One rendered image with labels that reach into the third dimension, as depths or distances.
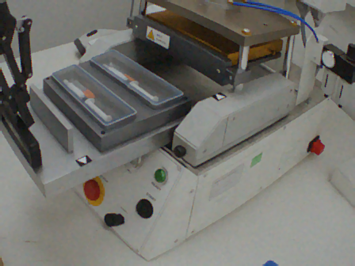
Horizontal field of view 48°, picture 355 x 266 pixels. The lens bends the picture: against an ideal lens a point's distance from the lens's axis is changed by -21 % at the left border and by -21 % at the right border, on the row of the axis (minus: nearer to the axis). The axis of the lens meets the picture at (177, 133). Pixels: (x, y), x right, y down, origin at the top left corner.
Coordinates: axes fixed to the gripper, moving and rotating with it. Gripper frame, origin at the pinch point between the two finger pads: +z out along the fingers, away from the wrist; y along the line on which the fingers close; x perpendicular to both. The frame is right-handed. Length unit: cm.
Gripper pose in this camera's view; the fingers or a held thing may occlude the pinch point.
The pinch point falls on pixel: (20, 105)
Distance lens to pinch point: 65.4
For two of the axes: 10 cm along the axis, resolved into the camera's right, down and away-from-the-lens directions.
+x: 6.7, 5.0, -5.5
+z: 1.6, 6.3, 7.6
